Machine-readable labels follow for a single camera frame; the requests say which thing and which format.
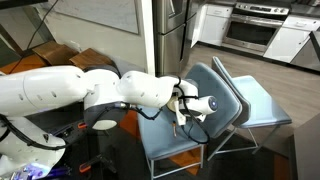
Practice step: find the light blue chair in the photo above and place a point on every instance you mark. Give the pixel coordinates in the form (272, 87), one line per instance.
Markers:
(200, 116)
(259, 109)

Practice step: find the stainless steel dishwasher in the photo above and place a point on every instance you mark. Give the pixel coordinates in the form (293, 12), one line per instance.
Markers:
(309, 56)

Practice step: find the orange black clamp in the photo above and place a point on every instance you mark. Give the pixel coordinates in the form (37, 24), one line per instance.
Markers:
(82, 125)
(105, 163)

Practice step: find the stainless steel refrigerator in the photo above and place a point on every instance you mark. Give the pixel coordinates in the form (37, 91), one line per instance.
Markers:
(174, 22)

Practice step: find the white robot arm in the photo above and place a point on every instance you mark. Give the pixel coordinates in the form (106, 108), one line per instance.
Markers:
(48, 88)

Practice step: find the lower orange black clamp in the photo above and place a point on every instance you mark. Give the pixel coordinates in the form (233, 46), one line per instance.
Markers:
(105, 163)

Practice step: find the wooden stool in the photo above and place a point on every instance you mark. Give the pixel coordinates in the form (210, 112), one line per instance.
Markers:
(53, 53)
(89, 58)

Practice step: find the white cabinet of oven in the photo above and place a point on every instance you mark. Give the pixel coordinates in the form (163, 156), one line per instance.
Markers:
(291, 37)
(211, 23)

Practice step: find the far light blue chair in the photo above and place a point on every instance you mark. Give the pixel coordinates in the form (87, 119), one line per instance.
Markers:
(259, 109)

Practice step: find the white cabinet right of oven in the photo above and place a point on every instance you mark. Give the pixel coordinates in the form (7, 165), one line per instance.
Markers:
(291, 37)

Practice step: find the stainless steel oven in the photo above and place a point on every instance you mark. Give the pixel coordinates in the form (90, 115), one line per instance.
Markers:
(253, 23)

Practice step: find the white cabinet left of oven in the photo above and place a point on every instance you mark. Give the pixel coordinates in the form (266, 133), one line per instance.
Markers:
(211, 23)

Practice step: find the near light blue chair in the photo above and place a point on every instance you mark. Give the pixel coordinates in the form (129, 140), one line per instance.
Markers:
(200, 116)

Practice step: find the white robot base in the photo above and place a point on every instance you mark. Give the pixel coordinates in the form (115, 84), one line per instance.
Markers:
(17, 156)

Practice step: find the small orange handled tool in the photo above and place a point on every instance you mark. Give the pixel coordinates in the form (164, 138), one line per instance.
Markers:
(174, 128)

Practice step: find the upper orange black clamp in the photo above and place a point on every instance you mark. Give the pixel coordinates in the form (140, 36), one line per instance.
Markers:
(82, 125)

